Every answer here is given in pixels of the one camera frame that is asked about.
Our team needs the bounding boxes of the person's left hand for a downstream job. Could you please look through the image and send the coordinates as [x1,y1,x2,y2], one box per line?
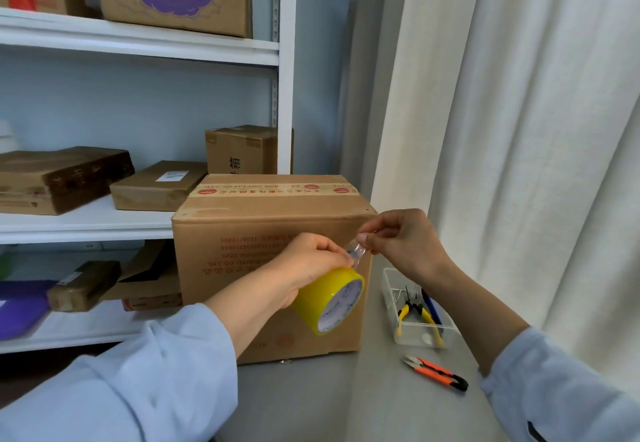
[267,232,355,310]

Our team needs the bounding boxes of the person's right hand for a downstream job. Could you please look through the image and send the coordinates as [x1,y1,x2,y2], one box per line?
[355,208,459,287]

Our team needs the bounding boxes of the yellow tape roll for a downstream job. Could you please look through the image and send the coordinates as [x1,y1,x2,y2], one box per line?
[291,236,373,336]

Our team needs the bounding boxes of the yellow handled pliers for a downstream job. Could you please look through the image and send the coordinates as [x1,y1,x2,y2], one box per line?
[395,289,445,347]

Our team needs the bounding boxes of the brown cardboard box red print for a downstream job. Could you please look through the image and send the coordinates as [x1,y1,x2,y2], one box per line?
[171,174,379,366]

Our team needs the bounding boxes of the orange thread snips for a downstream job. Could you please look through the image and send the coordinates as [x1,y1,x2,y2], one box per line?
[401,355,470,393]

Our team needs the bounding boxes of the person's right forearm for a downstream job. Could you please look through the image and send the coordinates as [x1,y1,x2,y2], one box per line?
[427,261,640,442]

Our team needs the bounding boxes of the person's left forearm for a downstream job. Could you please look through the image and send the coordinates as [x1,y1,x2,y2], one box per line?
[0,269,296,442]

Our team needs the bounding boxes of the upright small cardboard box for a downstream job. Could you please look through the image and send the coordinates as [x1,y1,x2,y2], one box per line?
[205,125,295,176]

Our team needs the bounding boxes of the open cardboard box red print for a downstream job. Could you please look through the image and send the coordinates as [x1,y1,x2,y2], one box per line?
[102,240,183,311]

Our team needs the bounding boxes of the flat brown box white label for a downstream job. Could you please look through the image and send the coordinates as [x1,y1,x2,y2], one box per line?
[109,160,209,212]

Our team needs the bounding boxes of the small taped brown parcel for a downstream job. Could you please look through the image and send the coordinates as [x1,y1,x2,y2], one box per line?
[47,260,123,313]

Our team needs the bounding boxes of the dark brown flat box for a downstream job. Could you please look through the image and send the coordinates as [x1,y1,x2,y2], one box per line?
[0,146,135,216]

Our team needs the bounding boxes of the white foam box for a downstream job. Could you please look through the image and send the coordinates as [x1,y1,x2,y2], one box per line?
[0,119,19,154]

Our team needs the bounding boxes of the clear plastic container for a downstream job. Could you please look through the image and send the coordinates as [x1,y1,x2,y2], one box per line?
[381,267,461,347]

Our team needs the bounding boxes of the white curtain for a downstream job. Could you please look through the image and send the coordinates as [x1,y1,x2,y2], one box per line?
[339,0,640,403]

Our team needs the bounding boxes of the white metal shelf unit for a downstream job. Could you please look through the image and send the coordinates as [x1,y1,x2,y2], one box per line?
[0,0,299,355]

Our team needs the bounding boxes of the blue handled tool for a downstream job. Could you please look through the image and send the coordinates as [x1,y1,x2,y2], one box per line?
[421,287,445,327]

